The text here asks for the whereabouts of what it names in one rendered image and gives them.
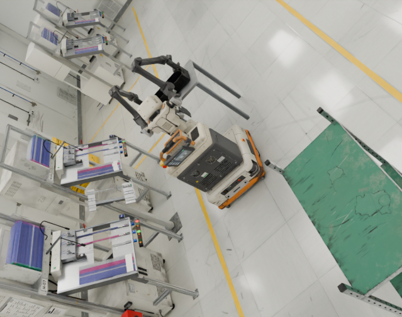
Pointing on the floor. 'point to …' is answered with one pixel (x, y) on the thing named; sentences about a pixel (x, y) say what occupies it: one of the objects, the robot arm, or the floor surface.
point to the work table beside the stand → (208, 88)
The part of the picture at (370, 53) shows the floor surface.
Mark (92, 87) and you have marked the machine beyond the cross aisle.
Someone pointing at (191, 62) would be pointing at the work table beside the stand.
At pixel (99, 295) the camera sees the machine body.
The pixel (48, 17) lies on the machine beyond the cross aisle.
